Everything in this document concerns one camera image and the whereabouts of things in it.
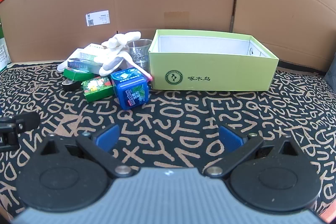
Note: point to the black letter print mat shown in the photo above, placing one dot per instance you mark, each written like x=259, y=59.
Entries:
x=170, y=119

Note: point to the white green carton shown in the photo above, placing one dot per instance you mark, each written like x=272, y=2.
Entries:
x=4, y=56

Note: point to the green cardboard box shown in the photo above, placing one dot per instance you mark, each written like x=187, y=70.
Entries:
x=223, y=69

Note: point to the white cotton glove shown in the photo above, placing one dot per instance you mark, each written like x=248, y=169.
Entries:
x=111, y=62
x=122, y=39

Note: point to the small green flower print box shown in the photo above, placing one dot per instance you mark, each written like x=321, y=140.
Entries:
x=97, y=87

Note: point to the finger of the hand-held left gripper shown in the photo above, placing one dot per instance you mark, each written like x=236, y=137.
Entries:
x=25, y=121

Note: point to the clear plastic cup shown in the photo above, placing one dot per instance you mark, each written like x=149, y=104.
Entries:
x=141, y=56

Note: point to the dark green flat box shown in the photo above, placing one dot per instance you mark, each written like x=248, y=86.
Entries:
x=78, y=75

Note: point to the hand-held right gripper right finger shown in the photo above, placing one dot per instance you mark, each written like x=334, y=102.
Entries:
x=229, y=138

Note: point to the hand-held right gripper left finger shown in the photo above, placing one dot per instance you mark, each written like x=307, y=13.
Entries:
x=108, y=134

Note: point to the blue grey cloth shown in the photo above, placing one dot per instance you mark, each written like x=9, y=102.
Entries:
x=331, y=73

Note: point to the white green toothpaste box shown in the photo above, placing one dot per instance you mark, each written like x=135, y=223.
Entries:
x=78, y=54

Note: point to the dark blue toothpaste box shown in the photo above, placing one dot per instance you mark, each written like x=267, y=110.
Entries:
x=81, y=64

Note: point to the blue cube candy container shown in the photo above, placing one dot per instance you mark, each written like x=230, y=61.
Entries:
x=131, y=92

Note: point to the white pink toothbrush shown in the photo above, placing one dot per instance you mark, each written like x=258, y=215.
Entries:
x=140, y=70

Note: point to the white shipping label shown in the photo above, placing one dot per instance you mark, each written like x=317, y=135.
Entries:
x=97, y=18

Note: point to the black tape roll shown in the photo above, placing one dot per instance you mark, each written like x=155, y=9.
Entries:
x=70, y=85

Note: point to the small white green box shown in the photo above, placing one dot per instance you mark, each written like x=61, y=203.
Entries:
x=95, y=48

